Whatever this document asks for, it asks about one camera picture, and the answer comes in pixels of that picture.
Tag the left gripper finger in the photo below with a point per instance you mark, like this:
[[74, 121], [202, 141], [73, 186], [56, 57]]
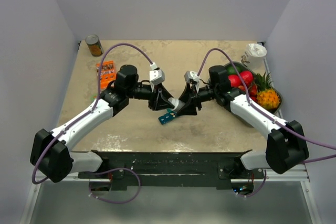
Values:
[[164, 95], [162, 103]]

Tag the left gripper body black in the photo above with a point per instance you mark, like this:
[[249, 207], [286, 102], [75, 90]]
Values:
[[152, 102]]

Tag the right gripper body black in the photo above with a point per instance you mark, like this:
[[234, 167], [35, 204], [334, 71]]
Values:
[[196, 99]]

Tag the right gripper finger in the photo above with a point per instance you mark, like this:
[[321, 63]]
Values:
[[188, 108], [188, 93]]

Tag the white vitamin pill bottle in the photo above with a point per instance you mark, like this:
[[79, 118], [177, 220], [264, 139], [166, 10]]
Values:
[[177, 104]]

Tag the teal weekly pill organizer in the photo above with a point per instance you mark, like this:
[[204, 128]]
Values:
[[166, 118]]

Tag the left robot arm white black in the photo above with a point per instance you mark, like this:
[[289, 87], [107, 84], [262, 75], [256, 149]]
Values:
[[52, 152]]

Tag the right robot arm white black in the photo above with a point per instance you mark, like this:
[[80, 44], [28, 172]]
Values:
[[285, 147]]

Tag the red apple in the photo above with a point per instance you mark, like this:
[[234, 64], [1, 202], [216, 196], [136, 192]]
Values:
[[235, 81], [247, 77]]

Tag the green lime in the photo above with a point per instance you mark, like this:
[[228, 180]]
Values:
[[233, 70]]

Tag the orange snack box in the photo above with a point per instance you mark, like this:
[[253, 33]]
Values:
[[108, 74]]

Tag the grey fruit tray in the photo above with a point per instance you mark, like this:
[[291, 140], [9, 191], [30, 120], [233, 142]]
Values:
[[237, 100]]

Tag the strawberry pile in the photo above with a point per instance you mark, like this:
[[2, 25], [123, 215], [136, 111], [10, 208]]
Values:
[[252, 90]]

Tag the green tape roll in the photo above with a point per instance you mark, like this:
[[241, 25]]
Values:
[[93, 97]]

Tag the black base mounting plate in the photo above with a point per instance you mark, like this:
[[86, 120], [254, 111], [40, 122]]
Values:
[[168, 169]]

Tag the white paper cup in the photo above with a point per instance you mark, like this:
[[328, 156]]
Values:
[[253, 56]]

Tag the small pineapple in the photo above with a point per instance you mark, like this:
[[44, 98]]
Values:
[[267, 96]]

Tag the tin food can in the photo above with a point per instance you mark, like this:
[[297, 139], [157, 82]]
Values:
[[94, 45]]

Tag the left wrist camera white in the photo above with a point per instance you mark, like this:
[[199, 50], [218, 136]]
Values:
[[156, 75]]

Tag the aluminium rail frame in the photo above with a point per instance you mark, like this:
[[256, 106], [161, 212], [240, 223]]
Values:
[[284, 198]]

